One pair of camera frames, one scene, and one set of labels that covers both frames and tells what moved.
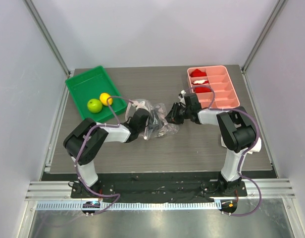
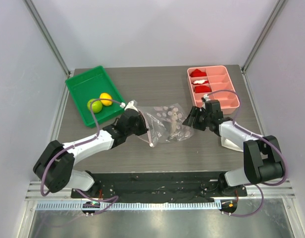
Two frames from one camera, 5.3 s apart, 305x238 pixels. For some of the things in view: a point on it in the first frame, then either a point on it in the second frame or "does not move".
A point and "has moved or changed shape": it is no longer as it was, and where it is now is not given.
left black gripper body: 153,125 to 139,128
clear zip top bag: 158,125 has moved or changed shape
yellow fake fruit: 103,99 does not move
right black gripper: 178,112 to 199,119
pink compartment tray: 214,86 does not move
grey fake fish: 161,133 to 173,125
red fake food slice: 202,89 does not move
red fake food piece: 197,73 does not move
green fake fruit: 94,105 does not move
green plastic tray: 94,95 does not move
